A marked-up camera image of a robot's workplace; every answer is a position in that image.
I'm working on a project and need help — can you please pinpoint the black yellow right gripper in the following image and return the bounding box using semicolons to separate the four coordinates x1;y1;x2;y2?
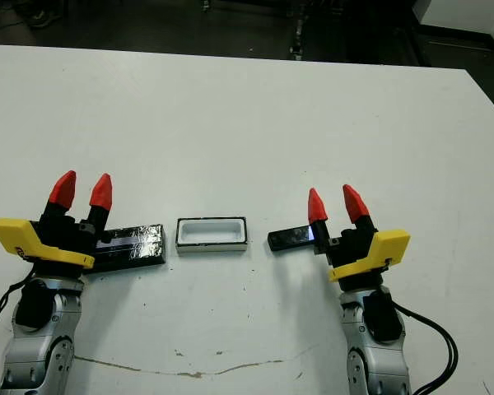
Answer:
307;184;412;291

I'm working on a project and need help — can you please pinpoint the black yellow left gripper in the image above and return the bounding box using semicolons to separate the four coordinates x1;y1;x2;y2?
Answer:
0;170;114;275

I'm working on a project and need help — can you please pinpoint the black camera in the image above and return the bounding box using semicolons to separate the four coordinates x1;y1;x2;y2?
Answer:
267;225;316;253

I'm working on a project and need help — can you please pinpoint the black taped box lid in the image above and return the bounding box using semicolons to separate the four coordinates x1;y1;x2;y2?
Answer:
83;222;167;273

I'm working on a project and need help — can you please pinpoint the dark shoe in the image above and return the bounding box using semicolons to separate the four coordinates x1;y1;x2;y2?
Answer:
26;7;63;30

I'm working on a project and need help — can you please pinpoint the black metal pole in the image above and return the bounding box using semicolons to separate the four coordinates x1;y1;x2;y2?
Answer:
289;0;310;59

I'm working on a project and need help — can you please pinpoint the white cabinet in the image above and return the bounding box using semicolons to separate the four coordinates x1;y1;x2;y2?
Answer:
418;0;494;43

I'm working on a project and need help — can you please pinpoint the white camera box base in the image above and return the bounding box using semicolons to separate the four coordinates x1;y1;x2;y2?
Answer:
175;215;249;258

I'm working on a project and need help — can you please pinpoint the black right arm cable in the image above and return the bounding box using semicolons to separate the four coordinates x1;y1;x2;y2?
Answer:
394;302;461;395

